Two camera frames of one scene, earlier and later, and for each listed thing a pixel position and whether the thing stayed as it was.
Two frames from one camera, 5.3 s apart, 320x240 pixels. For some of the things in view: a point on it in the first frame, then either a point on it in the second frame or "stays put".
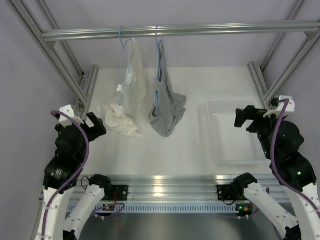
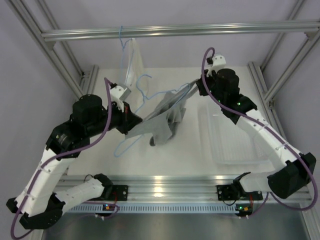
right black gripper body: x=260 y=125 to x=211 y=82
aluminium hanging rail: x=184 y=29 stays put
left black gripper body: x=95 y=131 to x=119 y=119
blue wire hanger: x=156 y=94 to x=142 y=101
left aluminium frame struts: x=83 y=91 stays put
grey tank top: x=168 y=106 to x=171 y=108
